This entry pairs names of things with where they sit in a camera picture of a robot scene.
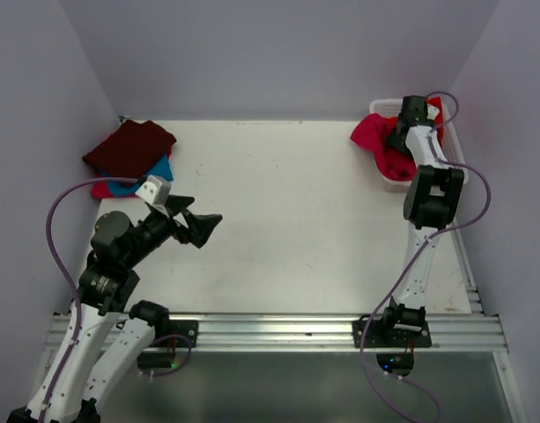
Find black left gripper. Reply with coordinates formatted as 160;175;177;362
122;193;221;267

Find crimson t-shirt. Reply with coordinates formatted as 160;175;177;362
350;113;417;182

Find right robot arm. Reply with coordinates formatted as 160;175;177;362
377;95;465;347

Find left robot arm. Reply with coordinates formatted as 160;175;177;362
8;195;223;422

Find white plastic basket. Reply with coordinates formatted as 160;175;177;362
369;94;464;193

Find bright red t-shirt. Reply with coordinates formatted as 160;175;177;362
426;96;443;124

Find blue folded t-shirt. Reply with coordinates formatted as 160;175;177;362
97;152;174;198

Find dark maroon folded t-shirt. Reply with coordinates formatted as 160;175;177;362
82;120;176;179

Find pink folded t-shirt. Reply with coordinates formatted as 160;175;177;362
91;174;139;200

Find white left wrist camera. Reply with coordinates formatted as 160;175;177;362
135;175;171;206

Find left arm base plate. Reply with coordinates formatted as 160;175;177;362
160;320;199;349

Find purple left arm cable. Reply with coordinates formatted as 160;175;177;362
38;175;138;423

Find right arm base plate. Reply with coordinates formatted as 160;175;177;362
351;315;433;349

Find aluminium mounting rail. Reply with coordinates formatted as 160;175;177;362
47;237;508;353

